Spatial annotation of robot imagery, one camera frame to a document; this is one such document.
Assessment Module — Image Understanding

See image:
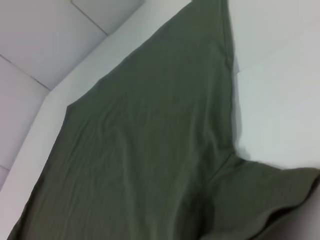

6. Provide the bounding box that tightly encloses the dark green t-shirt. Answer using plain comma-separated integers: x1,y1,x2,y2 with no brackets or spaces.
4,0,320,240

